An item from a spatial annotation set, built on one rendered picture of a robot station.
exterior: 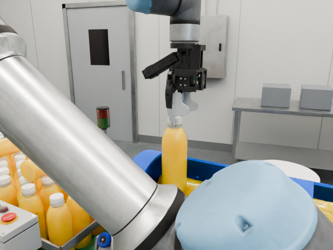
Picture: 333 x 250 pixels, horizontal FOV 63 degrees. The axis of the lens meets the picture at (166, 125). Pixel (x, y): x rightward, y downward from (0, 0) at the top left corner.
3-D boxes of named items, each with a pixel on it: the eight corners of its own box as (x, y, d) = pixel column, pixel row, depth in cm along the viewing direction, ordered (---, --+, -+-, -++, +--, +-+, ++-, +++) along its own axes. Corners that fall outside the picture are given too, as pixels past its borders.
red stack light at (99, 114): (104, 119, 131) (103, 111, 130) (93, 117, 134) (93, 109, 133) (112, 116, 136) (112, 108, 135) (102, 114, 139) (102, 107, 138)
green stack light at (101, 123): (104, 129, 132) (104, 119, 131) (94, 127, 135) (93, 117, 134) (113, 126, 138) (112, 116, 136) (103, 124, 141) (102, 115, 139)
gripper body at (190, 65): (194, 94, 66) (197, 43, 63) (164, 92, 70) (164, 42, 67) (206, 91, 73) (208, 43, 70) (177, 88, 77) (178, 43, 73)
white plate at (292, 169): (234, 166, 120) (234, 169, 120) (288, 195, 96) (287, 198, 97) (278, 155, 133) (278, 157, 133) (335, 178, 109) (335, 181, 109)
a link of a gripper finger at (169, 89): (168, 108, 68) (172, 73, 67) (163, 108, 69) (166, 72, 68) (177, 108, 73) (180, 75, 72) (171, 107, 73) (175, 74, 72)
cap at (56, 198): (50, 206, 79) (49, 200, 79) (49, 199, 83) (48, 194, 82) (64, 202, 81) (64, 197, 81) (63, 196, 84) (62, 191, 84)
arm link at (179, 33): (164, 24, 66) (178, 26, 73) (163, 43, 67) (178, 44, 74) (193, 23, 62) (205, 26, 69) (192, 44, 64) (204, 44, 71)
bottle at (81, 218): (93, 246, 92) (88, 192, 86) (70, 252, 89) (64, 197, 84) (90, 232, 98) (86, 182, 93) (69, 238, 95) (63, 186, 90)
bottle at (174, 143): (189, 183, 83) (190, 120, 78) (183, 195, 76) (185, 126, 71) (165, 180, 85) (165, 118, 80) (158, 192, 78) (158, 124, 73)
